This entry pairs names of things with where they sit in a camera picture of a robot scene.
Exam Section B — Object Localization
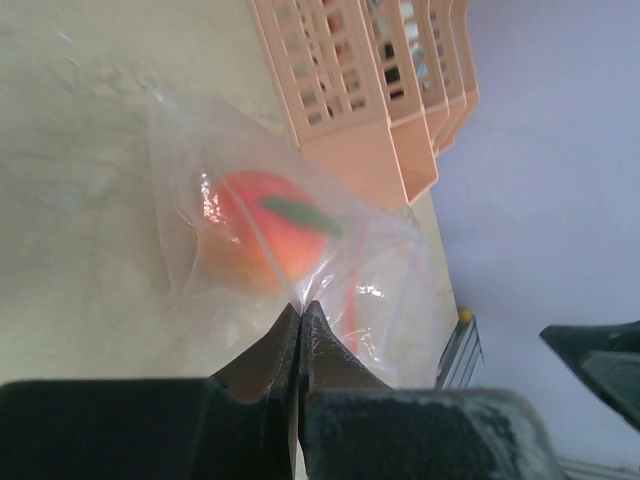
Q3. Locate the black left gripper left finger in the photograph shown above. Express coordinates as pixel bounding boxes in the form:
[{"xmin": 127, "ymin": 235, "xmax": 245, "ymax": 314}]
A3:
[{"xmin": 1, "ymin": 307, "xmax": 300, "ymax": 479}]

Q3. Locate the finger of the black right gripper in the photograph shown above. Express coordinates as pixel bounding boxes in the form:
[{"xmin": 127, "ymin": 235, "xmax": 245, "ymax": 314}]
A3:
[{"xmin": 540, "ymin": 322, "xmax": 639, "ymax": 429}]

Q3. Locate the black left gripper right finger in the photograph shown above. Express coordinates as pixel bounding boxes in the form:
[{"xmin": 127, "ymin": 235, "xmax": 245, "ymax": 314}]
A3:
[{"xmin": 298, "ymin": 301, "xmax": 565, "ymax": 479}]

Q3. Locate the fake peach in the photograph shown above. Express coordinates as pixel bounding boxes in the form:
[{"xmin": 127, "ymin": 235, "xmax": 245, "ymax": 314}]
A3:
[{"xmin": 199, "ymin": 169, "xmax": 344, "ymax": 294}]

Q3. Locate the small yellow ball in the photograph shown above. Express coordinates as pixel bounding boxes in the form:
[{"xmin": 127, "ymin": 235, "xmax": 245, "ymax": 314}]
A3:
[{"xmin": 458, "ymin": 308, "xmax": 474, "ymax": 323}]

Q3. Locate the orange plastic file organizer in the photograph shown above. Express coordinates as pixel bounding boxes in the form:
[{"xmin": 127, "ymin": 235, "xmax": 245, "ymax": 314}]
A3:
[{"xmin": 251, "ymin": 0, "xmax": 480, "ymax": 208}]

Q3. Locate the aluminium frame rail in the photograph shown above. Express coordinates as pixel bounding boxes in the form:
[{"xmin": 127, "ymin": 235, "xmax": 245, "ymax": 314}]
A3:
[{"xmin": 436, "ymin": 317, "xmax": 484, "ymax": 389}]

